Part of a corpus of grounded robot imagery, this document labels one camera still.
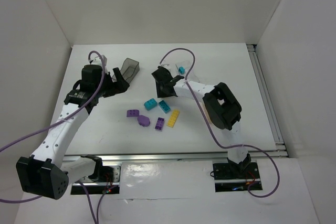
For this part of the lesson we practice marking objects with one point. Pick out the purple oval lego brick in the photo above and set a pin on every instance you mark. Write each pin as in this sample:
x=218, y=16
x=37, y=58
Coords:
x=143, y=121

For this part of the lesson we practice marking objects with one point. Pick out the small teal lego cube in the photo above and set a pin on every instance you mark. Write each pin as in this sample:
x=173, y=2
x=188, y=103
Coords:
x=181, y=70

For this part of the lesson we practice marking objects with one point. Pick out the teal rectangular lego brick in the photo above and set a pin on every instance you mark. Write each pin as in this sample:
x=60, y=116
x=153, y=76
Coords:
x=164, y=106

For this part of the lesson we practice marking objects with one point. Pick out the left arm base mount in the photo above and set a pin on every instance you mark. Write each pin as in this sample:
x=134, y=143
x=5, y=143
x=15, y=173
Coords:
x=108, y=182

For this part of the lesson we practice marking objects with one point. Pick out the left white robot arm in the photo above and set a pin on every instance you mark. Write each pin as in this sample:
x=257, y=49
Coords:
x=44, y=173

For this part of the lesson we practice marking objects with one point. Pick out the aluminium rail frame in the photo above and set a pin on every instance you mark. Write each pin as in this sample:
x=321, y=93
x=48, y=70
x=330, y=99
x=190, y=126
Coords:
x=108, y=130

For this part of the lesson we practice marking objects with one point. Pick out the dark purple lego plate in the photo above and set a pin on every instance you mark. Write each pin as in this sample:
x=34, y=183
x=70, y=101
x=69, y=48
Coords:
x=159, y=124

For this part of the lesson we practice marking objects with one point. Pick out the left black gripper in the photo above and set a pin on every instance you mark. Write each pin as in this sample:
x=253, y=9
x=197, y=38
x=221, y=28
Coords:
x=118, y=82

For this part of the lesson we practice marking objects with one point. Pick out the long yellow lego plate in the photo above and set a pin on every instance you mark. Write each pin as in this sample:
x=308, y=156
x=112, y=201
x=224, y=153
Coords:
x=173, y=118

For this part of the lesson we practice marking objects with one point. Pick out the dark smoky plastic container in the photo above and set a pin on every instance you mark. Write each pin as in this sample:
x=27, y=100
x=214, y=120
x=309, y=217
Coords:
x=129, y=69

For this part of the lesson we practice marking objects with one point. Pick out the orange tinted plastic container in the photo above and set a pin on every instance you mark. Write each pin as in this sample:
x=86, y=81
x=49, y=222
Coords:
x=207, y=114

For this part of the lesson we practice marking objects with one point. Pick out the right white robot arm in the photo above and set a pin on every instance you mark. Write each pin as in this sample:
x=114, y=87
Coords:
x=218, y=106

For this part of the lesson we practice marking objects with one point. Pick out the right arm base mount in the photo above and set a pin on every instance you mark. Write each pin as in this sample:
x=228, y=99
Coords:
x=226, y=180

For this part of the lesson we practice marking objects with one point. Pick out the purple rounded lego brick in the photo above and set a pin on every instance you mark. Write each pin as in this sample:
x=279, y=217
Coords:
x=133, y=113

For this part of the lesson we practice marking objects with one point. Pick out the clear plastic container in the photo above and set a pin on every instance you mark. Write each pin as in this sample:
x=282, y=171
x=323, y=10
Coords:
x=173, y=68

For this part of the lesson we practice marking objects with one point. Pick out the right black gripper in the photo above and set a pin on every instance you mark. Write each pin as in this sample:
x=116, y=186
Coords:
x=163, y=85

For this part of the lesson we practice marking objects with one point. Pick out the teal rounded lego brick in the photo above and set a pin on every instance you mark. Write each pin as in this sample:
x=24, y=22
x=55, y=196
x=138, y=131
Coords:
x=150, y=104

